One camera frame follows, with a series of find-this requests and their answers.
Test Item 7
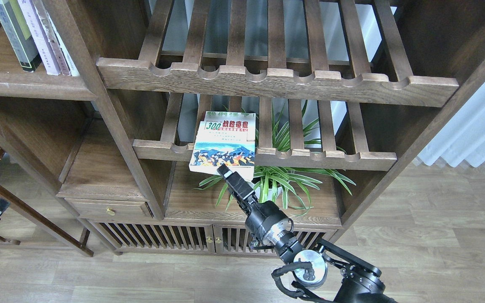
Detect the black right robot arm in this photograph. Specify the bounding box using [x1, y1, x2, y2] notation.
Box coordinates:
[217, 165, 394, 303]

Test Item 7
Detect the white standing book on shelf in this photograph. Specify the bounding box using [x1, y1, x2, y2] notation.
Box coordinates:
[32, 0, 80, 77]

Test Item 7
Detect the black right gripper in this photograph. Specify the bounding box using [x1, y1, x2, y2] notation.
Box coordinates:
[217, 164, 291, 246]

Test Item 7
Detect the dark wooden bookshelf unit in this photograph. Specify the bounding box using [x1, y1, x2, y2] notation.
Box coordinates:
[0, 0, 485, 256]

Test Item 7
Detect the yellow grey thick book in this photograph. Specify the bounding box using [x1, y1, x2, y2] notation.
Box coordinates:
[0, 0, 42, 72]

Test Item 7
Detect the white curtain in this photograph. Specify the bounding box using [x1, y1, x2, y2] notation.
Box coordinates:
[416, 82, 485, 167]

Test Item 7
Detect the green spider plant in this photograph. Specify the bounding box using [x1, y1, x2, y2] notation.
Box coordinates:
[193, 105, 356, 216]

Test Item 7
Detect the green blue illustrated book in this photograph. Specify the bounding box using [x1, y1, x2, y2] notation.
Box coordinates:
[189, 111, 256, 181]

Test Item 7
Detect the dark wooden side furniture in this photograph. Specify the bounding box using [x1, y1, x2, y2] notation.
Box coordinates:
[0, 146, 93, 257]

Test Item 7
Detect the white plant pot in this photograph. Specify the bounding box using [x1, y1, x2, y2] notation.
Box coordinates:
[248, 179, 283, 203]

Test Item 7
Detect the pale lilac white book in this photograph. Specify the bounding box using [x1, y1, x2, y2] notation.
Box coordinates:
[18, 0, 60, 75]

